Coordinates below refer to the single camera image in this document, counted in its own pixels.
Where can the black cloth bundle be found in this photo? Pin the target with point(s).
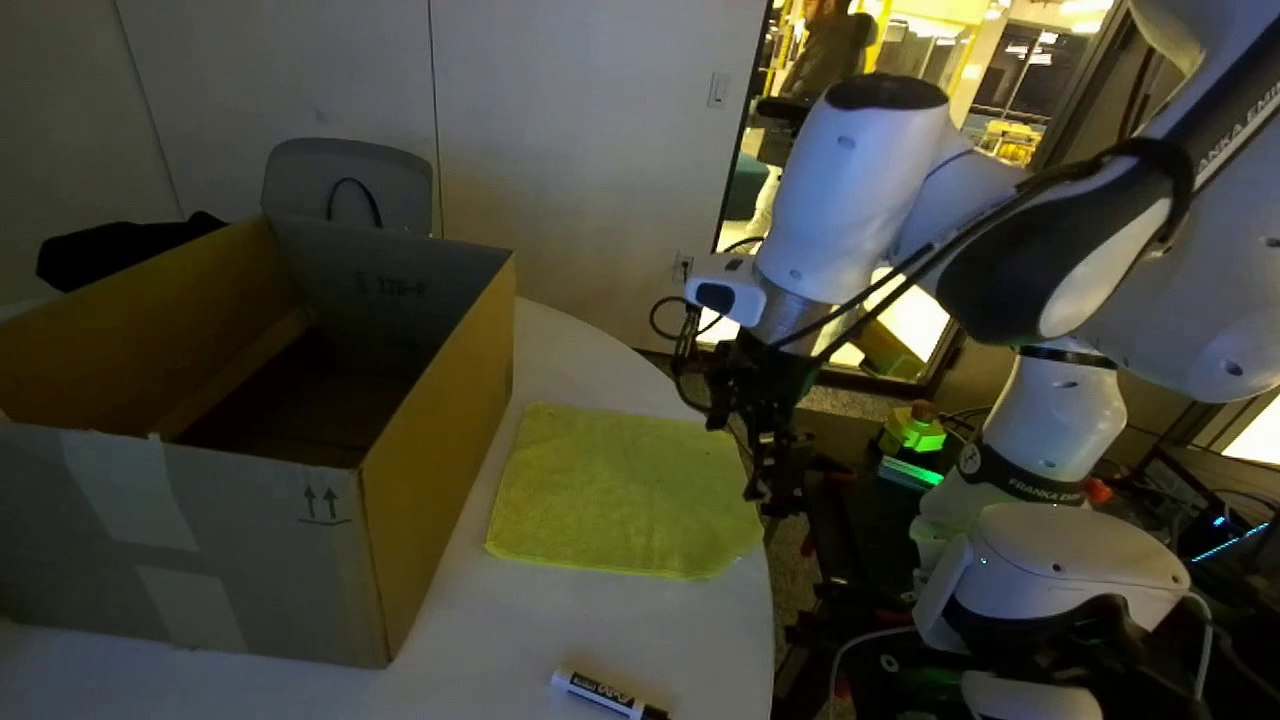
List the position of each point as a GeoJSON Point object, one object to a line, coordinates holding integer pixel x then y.
{"type": "Point", "coordinates": [110, 250]}

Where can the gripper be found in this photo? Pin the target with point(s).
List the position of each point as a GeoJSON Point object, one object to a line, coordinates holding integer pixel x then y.
{"type": "Point", "coordinates": [768, 385]}

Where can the yellow towel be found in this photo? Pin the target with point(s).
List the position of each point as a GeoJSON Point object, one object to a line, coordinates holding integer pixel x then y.
{"type": "Point", "coordinates": [620, 490]}

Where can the grey chair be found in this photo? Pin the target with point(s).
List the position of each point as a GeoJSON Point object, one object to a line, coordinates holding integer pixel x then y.
{"type": "Point", "coordinates": [300, 180]}

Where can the open cardboard box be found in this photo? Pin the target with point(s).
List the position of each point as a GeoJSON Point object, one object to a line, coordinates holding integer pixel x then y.
{"type": "Point", "coordinates": [400, 480]}

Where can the wall switch plate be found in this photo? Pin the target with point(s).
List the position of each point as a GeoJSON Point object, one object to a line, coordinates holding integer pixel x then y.
{"type": "Point", "coordinates": [718, 90]}

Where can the person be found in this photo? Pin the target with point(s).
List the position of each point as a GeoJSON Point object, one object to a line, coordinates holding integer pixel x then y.
{"type": "Point", "coordinates": [830, 50]}

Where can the wall socket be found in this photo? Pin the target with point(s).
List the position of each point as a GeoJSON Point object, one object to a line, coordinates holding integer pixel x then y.
{"type": "Point", "coordinates": [684, 268]}

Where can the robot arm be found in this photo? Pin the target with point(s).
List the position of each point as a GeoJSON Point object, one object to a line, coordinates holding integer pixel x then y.
{"type": "Point", "coordinates": [860, 200]}

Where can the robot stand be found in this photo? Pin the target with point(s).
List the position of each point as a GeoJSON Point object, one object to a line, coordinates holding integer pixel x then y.
{"type": "Point", "coordinates": [860, 570]}

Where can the yellow emergency stop button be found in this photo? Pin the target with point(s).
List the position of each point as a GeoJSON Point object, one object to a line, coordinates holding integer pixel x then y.
{"type": "Point", "coordinates": [912, 432]}

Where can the black and white marker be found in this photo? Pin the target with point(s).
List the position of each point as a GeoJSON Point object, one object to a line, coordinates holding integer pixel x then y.
{"type": "Point", "coordinates": [605, 693]}

